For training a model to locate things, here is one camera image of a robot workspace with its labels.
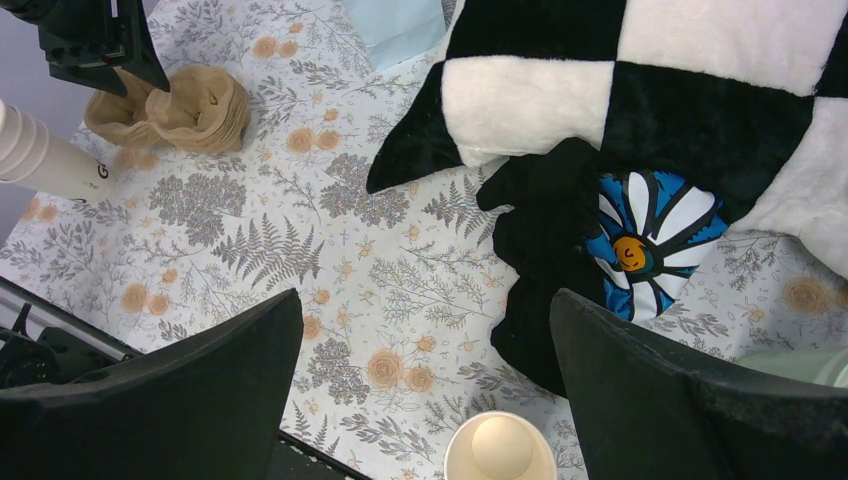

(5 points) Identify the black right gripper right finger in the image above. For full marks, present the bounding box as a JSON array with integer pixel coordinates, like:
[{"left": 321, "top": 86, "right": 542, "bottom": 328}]
[{"left": 550, "top": 289, "right": 847, "bottom": 479}]

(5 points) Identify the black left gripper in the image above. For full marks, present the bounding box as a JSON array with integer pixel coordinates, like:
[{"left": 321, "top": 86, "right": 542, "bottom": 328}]
[{"left": 1, "top": 0, "right": 170, "bottom": 97}]

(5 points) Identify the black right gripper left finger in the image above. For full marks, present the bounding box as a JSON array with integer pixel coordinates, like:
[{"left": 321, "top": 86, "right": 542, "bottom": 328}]
[{"left": 1, "top": 289, "right": 303, "bottom": 479}]

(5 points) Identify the brown cardboard cup carrier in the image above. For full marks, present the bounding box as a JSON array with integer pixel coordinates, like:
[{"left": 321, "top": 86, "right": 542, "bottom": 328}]
[{"left": 84, "top": 65, "right": 250, "bottom": 154}]

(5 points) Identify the single white paper cup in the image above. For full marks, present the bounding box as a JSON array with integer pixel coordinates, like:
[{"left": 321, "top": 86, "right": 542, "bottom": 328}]
[{"left": 444, "top": 411, "right": 557, "bottom": 480}]

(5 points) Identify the stack of white paper cups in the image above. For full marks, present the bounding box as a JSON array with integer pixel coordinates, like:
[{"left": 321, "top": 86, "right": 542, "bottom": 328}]
[{"left": 1, "top": 102, "right": 117, "bottom": 203}]

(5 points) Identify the black cloth with daisy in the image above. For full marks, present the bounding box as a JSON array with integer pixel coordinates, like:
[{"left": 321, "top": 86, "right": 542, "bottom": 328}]
[{"left": 476, "top": 138, "right": 727, "bottom": 396}]

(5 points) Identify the pale green plastic cup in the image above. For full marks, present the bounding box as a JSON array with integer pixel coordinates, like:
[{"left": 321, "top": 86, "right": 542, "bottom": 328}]
[{"left": 736, "top": 347, "right": 847, "bottom": 388}]

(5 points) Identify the floral patterned table mat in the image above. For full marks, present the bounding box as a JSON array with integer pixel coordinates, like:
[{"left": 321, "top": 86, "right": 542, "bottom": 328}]
[{"left": 1, "top": 1, "right": 847, "bottom": 479}]

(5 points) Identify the light blue paper bag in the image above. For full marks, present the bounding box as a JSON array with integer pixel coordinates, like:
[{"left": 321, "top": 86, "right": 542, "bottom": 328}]
[{"left": 343, "top": 0, "right": 446, "bottom": 72}]

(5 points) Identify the black white checkered pillow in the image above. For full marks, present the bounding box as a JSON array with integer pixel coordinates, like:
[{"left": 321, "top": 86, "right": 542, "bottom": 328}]
[{"left": 366, "top": 1, "right": 847, "bottom": 275}]

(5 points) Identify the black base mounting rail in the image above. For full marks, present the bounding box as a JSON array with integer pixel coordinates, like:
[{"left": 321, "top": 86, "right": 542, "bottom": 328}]
[{"left": 1, "top": 278, "right": 366, "bottom": 479}]

